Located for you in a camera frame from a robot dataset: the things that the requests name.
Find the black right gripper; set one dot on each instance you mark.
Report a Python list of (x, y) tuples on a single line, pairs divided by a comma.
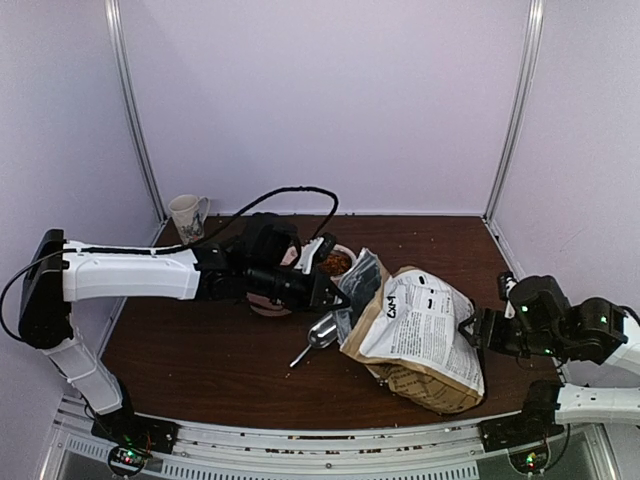
[(489, 337)]

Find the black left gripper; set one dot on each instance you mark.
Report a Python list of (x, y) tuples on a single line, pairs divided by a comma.
[(320, 283)]

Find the dog food bag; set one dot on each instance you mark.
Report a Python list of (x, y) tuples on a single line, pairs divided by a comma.
[(403, 327)]

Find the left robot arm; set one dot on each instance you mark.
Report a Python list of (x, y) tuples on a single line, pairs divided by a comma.
[(266, 259)]

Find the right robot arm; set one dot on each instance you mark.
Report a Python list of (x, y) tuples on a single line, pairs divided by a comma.
[(538, 320)]

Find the brown dog food kibble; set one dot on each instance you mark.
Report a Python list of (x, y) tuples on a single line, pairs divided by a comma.
[(336, 264)]

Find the white patterned ceramic mug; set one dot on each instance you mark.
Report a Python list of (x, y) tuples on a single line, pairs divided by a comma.
[(189, 213)]

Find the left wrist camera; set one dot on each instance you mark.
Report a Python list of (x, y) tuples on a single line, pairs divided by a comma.
[(314, 252)]

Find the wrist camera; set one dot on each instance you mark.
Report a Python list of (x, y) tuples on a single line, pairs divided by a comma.
[(506, 281), (314, 252)]

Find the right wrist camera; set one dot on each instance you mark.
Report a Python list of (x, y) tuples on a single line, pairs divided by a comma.
[(506, 281)]

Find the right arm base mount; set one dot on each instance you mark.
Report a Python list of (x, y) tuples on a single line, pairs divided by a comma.
[(526, 438)]

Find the front aluminium frame rail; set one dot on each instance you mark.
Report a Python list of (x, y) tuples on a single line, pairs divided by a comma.
[(210, 451)]

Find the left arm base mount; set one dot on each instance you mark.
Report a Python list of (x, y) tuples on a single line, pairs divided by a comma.
[(136, 438)]

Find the right rear aluminium post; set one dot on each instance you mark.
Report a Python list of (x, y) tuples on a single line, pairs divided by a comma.
[(528, 63)]

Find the aluminium post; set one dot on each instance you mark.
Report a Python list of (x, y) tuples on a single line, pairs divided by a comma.
[(118, 41), (528, 63)]

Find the left rear aluminium post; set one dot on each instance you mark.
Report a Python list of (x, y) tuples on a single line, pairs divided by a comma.
[(118, 41)]

